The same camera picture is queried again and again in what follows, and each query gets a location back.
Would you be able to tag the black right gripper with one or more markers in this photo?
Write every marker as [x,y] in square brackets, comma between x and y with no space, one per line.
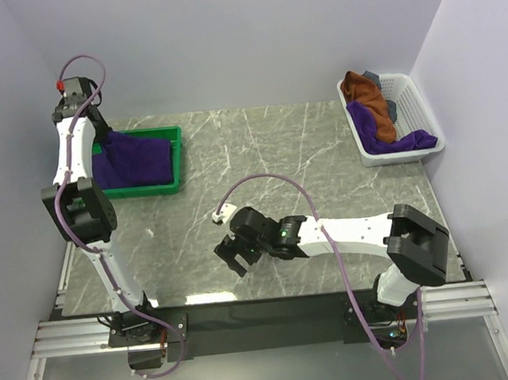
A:
[227,251]

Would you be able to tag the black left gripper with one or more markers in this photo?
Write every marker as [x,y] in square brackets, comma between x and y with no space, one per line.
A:
[103,130]

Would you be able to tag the purple towel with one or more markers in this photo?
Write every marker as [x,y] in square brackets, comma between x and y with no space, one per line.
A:
[366,128]
[127,161]

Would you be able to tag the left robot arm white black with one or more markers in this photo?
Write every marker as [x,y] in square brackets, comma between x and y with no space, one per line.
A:
[85,216]

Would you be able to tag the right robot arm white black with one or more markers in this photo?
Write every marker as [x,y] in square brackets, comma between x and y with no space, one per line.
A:
[416,245]

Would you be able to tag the black base bar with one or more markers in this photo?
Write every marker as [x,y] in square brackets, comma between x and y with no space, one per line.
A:
[244,326]

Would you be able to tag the green plastic tray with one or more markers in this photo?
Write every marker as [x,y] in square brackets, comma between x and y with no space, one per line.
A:
[171,133]

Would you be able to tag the brown towel in basket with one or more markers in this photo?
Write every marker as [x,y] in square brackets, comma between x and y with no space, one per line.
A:
[355,87]

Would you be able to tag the grey towel in basket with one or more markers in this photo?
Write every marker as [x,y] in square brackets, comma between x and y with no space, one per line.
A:
[391,105]

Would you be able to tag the white plastic basket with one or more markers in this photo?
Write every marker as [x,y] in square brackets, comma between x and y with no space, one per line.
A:
[412,113]

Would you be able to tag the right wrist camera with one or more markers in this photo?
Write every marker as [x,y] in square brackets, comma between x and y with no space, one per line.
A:
[224,214]

